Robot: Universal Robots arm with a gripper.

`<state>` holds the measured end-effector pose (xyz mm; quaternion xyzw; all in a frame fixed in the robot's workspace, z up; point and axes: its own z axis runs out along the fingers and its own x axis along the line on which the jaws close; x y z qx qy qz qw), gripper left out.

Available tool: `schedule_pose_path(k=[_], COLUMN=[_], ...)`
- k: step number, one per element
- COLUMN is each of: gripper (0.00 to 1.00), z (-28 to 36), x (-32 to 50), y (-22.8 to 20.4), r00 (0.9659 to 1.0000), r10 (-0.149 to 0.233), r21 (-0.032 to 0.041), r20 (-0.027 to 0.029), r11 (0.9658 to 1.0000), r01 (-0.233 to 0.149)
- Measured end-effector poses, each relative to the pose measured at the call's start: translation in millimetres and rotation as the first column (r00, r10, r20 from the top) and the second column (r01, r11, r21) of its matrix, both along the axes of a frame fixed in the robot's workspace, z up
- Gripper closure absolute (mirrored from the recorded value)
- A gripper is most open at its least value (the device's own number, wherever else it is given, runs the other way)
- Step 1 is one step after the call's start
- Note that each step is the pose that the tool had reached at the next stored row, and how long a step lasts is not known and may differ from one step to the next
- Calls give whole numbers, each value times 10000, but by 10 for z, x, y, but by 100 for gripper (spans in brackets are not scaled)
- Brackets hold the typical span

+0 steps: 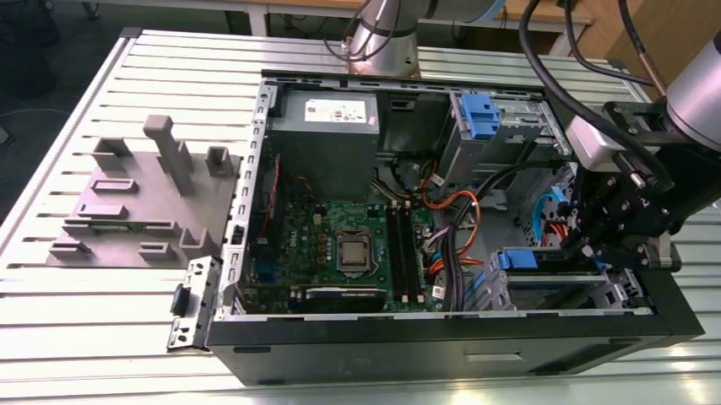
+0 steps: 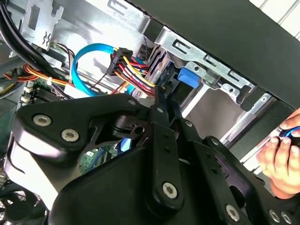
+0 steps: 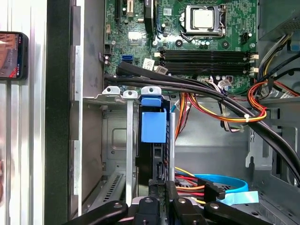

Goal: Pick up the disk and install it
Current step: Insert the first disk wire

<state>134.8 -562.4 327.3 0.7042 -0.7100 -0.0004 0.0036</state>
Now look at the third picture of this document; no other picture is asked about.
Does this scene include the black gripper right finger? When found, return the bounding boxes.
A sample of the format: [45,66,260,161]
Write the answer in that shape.
[165,180,274,225]

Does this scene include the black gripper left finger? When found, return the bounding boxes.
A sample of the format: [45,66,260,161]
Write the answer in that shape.
[62,180,165,225]

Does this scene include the hard disk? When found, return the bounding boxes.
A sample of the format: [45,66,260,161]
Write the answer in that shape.
[135,93,176,204]

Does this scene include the metal disk bay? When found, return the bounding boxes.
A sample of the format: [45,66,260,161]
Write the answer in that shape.
[82,85,176,211]

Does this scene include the black open PC case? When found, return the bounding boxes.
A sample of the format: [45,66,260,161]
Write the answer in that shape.
[45,0,300,225]

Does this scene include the RAM slot white clips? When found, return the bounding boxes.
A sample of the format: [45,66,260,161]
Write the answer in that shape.
[154,54,260,61]
[157,67,260,74]

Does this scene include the CPU socket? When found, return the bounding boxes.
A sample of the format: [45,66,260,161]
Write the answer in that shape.
[180,2,227,42]

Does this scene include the metal socket cover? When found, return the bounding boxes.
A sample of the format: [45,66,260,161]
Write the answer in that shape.
[186,4,223,36]

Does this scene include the silver CPU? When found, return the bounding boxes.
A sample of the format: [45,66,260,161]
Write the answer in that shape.
[192,7,215,30]

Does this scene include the green motherboard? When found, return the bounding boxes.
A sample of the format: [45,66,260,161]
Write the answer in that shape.
[104,0,259,96]

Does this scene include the black expansion slot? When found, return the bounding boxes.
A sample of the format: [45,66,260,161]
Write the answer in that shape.
[114,0,121,21]

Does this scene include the black smartphone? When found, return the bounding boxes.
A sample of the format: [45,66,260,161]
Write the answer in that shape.
[0,31,30,81]

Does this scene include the grey power supply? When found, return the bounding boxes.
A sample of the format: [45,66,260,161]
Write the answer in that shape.
[257,0,300,41]

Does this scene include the red orange disk power wire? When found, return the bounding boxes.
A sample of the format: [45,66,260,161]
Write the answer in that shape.
[174,165,208,205]

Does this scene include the blue data wire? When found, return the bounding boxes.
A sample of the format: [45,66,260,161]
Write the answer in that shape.
[193,173,260,205]

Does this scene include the thin grey wire bundle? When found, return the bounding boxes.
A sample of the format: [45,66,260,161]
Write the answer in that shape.
[210,77,246,134]

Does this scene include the orange yellow power wire bundle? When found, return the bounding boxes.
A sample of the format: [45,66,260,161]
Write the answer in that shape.
[174,81,300,141]

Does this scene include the black cable bundle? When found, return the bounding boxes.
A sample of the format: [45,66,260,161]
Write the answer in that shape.
[104,61,300,188]

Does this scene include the yellow black supply wire bundle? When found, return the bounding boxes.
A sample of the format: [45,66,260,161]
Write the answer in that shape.
[257,32,295,83]

